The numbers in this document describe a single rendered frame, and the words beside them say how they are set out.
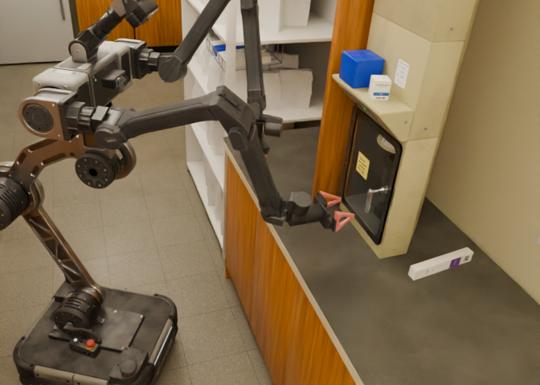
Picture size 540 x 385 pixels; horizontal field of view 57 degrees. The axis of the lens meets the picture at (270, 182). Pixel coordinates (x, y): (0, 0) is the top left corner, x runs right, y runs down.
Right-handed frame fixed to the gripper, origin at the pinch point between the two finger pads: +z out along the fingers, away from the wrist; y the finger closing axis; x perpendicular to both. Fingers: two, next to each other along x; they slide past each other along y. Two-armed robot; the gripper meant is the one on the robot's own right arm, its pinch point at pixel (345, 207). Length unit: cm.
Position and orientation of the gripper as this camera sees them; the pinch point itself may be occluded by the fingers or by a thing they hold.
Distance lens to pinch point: 165.2
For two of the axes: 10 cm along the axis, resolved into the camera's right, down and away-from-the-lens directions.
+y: -3.3, -5.2, 7.9
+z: 9.4, -1.4, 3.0
